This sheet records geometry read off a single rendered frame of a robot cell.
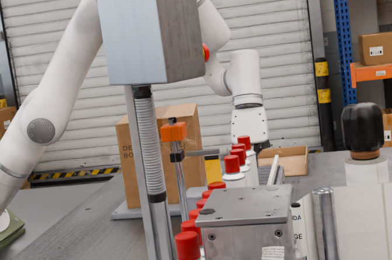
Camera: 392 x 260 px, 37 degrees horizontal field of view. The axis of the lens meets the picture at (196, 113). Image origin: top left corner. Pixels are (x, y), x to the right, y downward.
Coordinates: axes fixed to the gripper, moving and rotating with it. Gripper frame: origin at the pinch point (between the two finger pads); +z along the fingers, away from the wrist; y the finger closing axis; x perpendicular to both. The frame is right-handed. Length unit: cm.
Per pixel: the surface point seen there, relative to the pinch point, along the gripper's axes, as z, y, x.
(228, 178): 6.7, -1.4, -32.3
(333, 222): 18, 20, -53
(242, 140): -4.6, -0.5, -12.4
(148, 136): 1, -10, -62
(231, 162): 3.4, -0.4, -33.0
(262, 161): -9, -5, 69
